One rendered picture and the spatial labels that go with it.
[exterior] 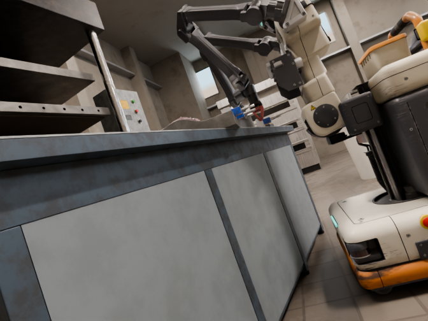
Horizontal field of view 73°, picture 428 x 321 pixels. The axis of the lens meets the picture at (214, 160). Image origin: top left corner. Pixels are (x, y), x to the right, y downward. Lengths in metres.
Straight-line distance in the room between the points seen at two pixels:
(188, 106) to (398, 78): 9.33
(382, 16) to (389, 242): 11.14
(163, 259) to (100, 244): 0.17
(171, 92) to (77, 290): 10.19
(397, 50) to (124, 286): 1.31
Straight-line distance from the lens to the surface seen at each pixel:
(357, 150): 3.80
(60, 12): 2.05
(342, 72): 11.39
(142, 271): 0.68
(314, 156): 6.88
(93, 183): 0.64
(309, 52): 1.46
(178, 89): 10.55
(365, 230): 1.24
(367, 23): 11.97
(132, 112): 2.25
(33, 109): 1.71
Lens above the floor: 0.64
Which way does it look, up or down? 3 degrees up
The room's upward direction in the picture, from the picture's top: 20 degrees counter-clockwise
